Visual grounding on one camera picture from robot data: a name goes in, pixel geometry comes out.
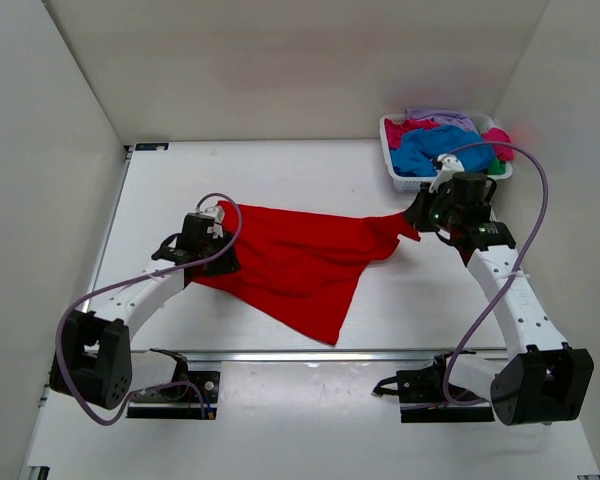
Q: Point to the pink t shirt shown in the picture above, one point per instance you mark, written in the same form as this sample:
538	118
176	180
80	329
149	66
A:
498	138

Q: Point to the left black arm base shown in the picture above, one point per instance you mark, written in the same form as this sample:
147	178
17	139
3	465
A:
190	390

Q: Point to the small dark label sticker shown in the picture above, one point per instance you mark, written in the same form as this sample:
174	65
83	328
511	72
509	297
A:
158	146

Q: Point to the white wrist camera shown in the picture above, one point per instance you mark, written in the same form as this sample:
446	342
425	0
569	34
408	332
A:
211	219
450	165

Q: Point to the white plastic laundry basket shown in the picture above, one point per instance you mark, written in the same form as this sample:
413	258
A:
404	184

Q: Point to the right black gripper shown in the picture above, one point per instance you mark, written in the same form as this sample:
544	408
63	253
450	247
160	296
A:
416	210

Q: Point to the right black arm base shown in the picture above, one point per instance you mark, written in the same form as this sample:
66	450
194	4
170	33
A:
421	398

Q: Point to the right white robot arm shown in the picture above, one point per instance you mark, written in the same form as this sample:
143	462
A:
545	379

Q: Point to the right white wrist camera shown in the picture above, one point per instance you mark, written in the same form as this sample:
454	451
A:
450	165

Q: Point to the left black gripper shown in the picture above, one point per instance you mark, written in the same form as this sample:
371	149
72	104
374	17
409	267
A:
229	264

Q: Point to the lavender t shirt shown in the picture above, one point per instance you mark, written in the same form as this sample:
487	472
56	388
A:
429	118

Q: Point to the green t shirt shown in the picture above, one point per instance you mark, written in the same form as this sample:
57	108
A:
496	168

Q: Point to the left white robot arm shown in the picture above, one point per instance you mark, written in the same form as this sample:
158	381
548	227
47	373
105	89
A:
94	360

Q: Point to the red t shirt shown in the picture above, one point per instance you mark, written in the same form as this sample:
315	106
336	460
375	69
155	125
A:
303	268

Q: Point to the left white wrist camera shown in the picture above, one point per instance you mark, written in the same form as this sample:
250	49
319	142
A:
211	219

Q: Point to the blue t shirt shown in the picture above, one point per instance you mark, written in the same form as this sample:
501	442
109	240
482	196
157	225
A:
419	149

